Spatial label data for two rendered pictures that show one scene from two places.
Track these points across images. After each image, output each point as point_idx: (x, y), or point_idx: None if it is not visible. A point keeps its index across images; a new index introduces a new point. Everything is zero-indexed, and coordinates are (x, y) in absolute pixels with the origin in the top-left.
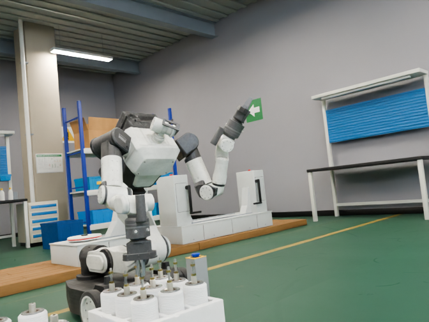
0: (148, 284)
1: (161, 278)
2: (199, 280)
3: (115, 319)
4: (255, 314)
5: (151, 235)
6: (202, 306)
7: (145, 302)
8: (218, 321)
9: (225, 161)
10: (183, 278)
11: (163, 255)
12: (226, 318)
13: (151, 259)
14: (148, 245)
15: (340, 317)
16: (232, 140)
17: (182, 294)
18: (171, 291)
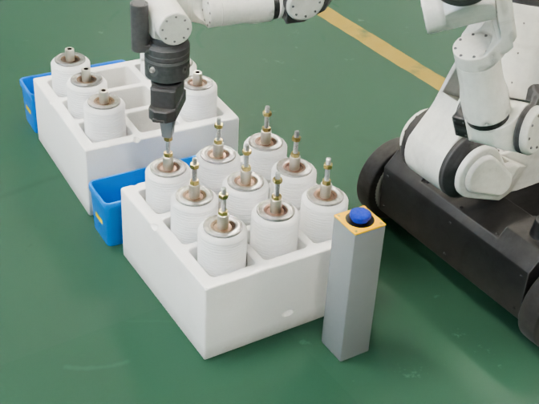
0: (287, 181)
1: (306, 194)
2: (233, 233)
3: (191, 170)
4: None
5: (440, 123)
6: (180, 259)
7: (146, 171)
8: (195, 308)
9: (454, 56)
10: (275, 218)
11: (431, 179)
12: (374, 391)
13: (411, 166)
14: (150, 94)
15: None
16: (443, 5)
17: (184, 216)
18: (180, 195)
